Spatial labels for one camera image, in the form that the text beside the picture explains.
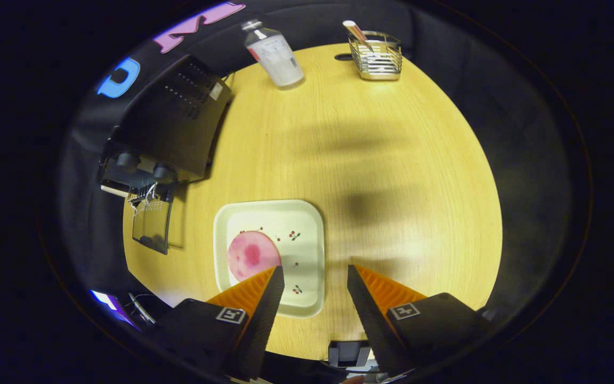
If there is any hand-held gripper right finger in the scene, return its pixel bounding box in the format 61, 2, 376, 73
346, 264, 494, 377

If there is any metal wire basket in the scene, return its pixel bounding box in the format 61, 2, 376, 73
348, 30, 403, 82

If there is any cream square plate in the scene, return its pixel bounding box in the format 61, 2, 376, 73
213, 199, 326, 319

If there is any white string loop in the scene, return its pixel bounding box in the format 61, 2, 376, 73
128, 181, 161, 214

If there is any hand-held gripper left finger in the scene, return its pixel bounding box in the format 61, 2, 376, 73
155, 265, 286, 382

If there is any wooden stick with white tip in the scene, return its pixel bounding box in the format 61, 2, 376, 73
342, 20, 374, 51

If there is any pink round food slice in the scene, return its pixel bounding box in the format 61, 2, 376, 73
227, 230, 282, 283

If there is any clear bottle with red label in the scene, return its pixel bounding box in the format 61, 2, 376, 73
241, 19, 306, 89

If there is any small dark square device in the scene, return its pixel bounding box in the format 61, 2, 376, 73
328, 341, 371, 369

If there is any black toaster oven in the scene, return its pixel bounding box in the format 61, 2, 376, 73
98, 53, 233, 255

